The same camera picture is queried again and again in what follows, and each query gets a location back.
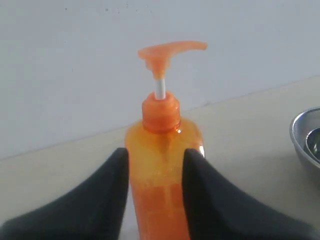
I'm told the orange pump soap bottle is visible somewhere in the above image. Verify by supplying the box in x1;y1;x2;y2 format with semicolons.
124;41;207;240

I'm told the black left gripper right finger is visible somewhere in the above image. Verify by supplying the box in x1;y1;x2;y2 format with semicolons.
182;148;320;240

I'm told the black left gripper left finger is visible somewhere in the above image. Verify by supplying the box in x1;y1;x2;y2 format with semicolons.
0;147;129;240

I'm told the small stainless steel bowl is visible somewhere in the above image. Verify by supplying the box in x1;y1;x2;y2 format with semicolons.
304;128;320;162

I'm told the steel mesh colander bowl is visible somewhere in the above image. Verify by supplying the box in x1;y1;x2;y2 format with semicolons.
289;106;320;169

